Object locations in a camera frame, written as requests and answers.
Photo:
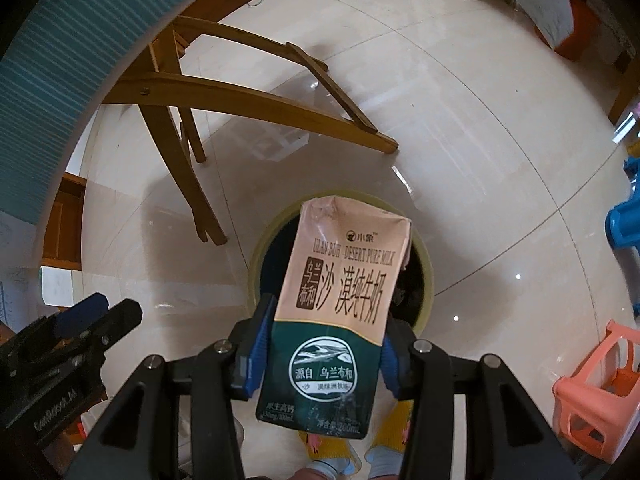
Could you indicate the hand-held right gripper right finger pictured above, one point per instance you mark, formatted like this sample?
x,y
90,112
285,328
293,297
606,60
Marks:
x,y
391,367

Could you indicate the green and beige milk carton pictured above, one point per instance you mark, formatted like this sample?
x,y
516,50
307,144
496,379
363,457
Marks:
x,y
330,310

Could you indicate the orange plastic bucket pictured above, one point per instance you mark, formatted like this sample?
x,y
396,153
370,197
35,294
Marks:
x,y
582,35

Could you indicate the blue plastic stool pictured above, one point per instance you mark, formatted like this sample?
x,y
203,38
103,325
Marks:
x,y
622,225

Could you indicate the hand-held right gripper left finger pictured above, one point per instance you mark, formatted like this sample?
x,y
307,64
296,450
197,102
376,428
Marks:
x,y
255,345

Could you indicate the pink plastic stool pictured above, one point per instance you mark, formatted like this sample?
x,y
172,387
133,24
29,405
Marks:
x,y
590,395

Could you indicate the person's left leg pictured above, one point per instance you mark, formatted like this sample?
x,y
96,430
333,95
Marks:
x,y
330,471

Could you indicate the person's right leg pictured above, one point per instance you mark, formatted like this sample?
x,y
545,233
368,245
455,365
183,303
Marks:
x,y
385,464

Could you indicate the person's leg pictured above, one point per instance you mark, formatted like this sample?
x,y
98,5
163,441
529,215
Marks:
x,y
330,471
385,464

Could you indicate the white pink-edged tablecloth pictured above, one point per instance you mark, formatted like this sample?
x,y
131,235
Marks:
x,y
540,0

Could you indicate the yellow embroidered slipper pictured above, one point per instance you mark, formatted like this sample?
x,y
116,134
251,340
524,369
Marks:
x,y
320,447
395,430

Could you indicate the black bin with yellow rim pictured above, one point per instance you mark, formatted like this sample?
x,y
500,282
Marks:
x,y
272,270

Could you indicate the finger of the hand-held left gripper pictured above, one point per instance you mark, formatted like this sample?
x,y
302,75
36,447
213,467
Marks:
x,y
82,312
120,317

